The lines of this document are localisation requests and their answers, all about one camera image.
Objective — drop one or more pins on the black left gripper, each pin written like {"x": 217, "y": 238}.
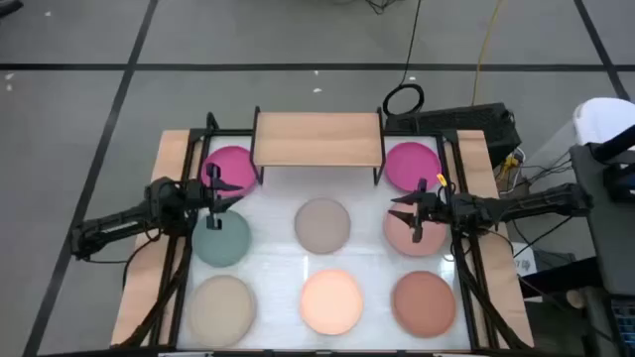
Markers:
{"x": 198, "y": 196}

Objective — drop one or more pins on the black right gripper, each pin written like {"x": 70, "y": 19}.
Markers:
{"x": 436, "y": 208}

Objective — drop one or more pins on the magenta plate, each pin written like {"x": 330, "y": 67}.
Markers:
{"x": 233, "y": 161}
{"x": 412, "y": 163}

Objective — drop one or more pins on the teal plate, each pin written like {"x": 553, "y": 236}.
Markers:
{"x": 223, "y": 245}

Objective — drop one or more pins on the grey plate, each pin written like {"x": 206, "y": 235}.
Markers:
{"x": 322, "y": 225}

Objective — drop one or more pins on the terracotta brown plate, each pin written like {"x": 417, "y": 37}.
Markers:
{"x": 423, "y": 303}

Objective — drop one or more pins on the light peach plate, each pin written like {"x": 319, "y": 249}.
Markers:
{"x": 331, "y": 302}

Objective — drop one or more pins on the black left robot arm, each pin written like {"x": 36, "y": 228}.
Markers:
{"x": 114, "y": 228}

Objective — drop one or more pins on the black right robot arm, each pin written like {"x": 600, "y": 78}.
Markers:
{"x": 536, "y": 201}

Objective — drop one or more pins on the salmon pink plate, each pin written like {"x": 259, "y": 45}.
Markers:
{"x": 397, "y": 243}

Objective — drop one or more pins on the small yellow tag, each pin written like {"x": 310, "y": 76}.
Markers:
{"x": 441, "y": 179}

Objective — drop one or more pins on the black computer tower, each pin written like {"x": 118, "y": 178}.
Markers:
{"x": 461, "y": 121}

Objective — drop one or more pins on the beige plate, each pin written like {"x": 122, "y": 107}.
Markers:
{"x": 220, "y": 311}

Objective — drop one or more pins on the dark grey desk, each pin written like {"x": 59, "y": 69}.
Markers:
{"x": 602, "y": 238}

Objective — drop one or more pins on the white chair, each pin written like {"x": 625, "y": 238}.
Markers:
{"x": 602, "y": 116}

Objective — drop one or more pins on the black metal table frame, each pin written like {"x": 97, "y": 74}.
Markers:
{"x": 223, "y": 132}

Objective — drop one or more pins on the wooden shelf with black frame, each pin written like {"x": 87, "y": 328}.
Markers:
{"x": 317, "y": 139}

